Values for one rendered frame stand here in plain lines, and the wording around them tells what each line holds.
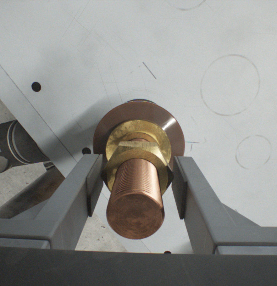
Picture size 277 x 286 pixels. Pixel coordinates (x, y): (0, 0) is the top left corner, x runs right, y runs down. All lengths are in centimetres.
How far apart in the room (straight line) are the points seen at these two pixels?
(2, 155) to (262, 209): 51
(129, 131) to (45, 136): 17
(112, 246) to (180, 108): 207
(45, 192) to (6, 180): 171
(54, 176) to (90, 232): 166
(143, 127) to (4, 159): 39
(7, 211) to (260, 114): 45
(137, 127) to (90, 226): 201
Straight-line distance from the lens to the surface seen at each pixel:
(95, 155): 15
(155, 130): 19
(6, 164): 54
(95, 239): 227
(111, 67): 30
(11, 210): 46
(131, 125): 19
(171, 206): 36
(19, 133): 48
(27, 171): 209
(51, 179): 57
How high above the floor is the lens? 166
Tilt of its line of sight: 73 degrees down
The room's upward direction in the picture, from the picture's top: 176 degrees counter-clockwise
